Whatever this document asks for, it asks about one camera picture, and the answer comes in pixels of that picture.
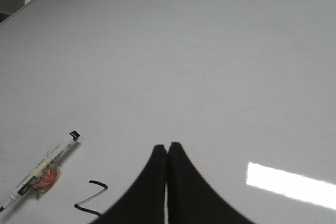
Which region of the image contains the white whiteboard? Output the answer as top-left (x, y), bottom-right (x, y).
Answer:
top-left (1, 0), bottom-right (335, 223)

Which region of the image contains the white black whiteboard marker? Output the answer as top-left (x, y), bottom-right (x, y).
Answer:
top-left (1, 131), bottom-right (80, 212)

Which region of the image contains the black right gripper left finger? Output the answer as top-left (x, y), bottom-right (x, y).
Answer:
top-left (93, 145), bottom-right (167, 223)

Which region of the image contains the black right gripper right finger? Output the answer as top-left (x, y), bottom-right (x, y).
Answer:
top-left (167, 142), bottom-right (252, 223)

